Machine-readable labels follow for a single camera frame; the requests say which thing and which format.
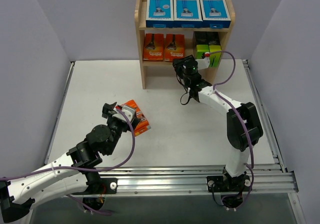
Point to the orange razor pack front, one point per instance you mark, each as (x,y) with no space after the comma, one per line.
(174,47)

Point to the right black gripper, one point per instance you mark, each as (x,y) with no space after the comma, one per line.
(178,65)

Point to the wooden three-tier shelf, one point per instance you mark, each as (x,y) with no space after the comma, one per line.
(153,69)

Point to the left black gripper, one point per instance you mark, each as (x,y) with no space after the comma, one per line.
(112,119)

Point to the orange razor pack top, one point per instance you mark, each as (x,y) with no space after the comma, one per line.
(153,48)

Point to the orange razor pack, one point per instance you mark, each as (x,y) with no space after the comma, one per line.
(143,124)
(174,47)
(153,48)

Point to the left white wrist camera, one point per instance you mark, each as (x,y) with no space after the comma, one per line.
(125,110)

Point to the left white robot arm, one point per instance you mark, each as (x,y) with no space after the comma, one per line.
(73,172)

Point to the white Harry's razor blister pack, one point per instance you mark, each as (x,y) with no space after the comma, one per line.
(159,14)

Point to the black green Gillette box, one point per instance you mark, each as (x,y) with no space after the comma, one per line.
(214,46)
(200,44)

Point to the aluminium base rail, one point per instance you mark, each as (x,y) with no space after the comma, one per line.
(192,180)

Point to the blue Harry's razor box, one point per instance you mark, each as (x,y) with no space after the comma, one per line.
(187,14)
(215,14)

